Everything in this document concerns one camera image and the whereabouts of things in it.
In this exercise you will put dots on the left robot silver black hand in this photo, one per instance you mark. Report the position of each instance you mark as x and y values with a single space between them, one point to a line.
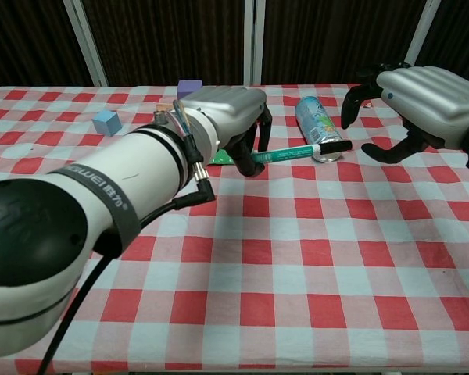
226 107

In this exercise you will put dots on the right robot silver black hand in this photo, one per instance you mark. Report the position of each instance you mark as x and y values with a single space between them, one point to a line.
434 101

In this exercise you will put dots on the green white marker body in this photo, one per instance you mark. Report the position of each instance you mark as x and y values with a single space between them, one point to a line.
289 154

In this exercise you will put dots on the black marker cap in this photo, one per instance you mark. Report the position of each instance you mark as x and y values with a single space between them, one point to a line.
336 147

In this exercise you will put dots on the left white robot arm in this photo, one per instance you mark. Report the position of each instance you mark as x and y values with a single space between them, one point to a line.
101 187

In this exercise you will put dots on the purple foam cube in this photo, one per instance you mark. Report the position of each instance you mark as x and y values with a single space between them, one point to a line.
188 89

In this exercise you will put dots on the green foil sachet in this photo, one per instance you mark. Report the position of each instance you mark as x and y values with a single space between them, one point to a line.
222 158

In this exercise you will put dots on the small red white scrap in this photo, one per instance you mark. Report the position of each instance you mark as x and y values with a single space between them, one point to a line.
367 104

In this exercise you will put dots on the light blue drinks can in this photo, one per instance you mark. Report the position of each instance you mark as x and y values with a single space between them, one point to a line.
316 121

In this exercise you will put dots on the blue foam cube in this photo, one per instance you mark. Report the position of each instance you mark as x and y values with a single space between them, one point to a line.
106 123

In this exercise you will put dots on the red white checked tablecloth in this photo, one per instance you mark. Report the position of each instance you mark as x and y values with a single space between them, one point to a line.
281 254

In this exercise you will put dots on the white partition post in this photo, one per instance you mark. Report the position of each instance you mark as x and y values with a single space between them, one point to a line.
88 43
253 43
424 31

